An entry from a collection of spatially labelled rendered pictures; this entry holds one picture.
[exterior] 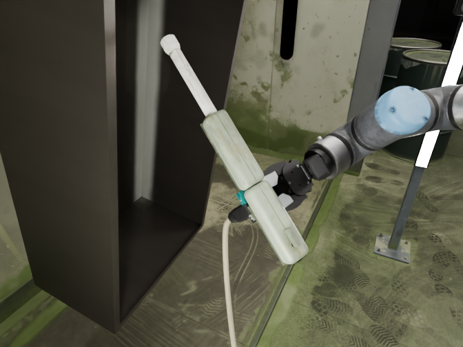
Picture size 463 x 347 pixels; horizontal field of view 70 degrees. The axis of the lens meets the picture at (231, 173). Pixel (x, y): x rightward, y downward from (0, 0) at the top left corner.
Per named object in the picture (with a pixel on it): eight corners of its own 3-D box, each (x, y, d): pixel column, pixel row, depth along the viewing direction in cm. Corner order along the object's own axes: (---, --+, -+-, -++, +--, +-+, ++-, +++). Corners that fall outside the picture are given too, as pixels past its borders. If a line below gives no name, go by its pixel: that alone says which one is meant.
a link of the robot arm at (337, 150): (357, 165, 70) (333, 127, 71) (342, 175, 69) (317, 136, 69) (333, 175, 79) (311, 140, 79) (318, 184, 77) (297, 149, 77)
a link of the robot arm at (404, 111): (428, 78, 65) (384, 108, 76) (383, 85, 61) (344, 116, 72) (448, 121, 63) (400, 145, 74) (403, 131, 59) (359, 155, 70)
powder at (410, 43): (442, 43, 339) (443, 42, 338) (435, 51, 301) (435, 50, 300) (387, 38, 366) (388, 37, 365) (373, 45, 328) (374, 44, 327)
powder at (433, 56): (397, 51, 305) (398, 49, 305) (462, 54, 295) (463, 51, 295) (412, 64, 260) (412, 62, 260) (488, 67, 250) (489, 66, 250)
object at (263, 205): (267, 256, 78) (317, 251, 57) (251, 267, 77) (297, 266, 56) (168, 85, 83) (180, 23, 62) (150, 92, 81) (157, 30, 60)
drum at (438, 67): (374, 135, 351) (395, 47, 306) (433, 140, 341) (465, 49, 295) (384, 161, 302) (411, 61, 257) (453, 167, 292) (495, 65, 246)
